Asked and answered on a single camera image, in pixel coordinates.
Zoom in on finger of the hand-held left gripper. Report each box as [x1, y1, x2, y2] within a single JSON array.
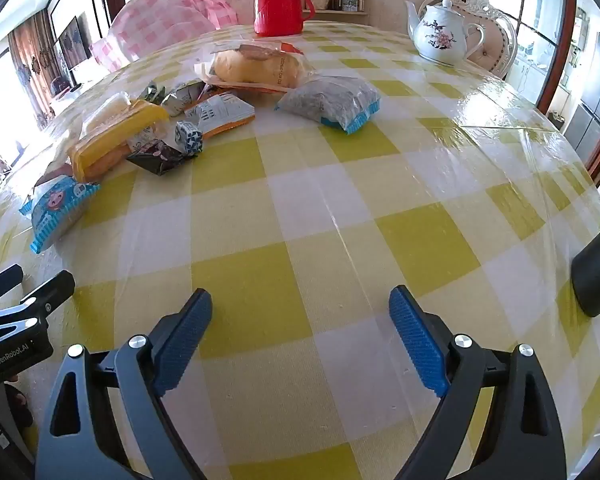
[[20, 271, 76, 318], [0, 264, 25, 302]]

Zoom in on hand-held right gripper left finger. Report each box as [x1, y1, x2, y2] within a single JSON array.
[[34, 287, 231, 480]]

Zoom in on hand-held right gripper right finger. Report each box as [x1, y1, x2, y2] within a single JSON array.
[[389, 285, 568, 480]]

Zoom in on black snack packet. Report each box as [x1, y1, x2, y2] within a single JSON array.
[[126, 139, 187, 177]]

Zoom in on blue white patterned candy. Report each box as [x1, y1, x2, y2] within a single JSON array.
[[174, 120, 204, 157]]

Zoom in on person's left hand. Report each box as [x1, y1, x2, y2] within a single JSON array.
[[4, 381, 34, 426]]

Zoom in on blue cartoon snack packet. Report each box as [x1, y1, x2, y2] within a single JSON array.
[[20, 175, 101, 254]]

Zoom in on yellow bread packet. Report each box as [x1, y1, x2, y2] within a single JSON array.
[[67, 92, 171, 183]]

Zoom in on yellow checked tablecloth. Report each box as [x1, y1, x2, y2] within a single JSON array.
[[0, 20, 600, 480]]

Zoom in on dark rounded object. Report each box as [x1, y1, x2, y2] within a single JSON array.
[[571, 220, 600, 318]]

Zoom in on dark green snack packet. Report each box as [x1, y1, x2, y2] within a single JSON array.
[[139, 81, 167, 106]]

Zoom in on light green snack packet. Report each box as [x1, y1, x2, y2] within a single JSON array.
[[161, 80, 206, 117]]

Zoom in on brown curtain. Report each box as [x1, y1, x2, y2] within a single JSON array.
[[7, 10, 56, 111]]

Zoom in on orange packet white label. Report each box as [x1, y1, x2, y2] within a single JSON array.
[[182, 91, 257, 140]]

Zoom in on flat screen television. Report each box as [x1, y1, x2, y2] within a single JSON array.
[[55, 16, 92, 86]]

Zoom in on grey seed packet blue ends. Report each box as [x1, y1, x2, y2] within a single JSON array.
[[274, 76, 383, 135]]

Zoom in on pink checked cloth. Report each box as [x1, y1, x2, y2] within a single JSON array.
[[89, 0, 241, 73]]

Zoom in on large clear bread package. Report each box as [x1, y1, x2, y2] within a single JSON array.
[[195, 42, 313, 93]]

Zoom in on white floral teapot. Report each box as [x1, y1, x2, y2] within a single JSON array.
[[405, 0, 487, 67]]

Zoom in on grey refrigerator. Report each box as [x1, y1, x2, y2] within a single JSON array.
[[570, 32, 600, 156]]

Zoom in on brown framed glass door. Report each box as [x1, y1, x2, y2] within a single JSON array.
[[475, 0, 600, 186]]

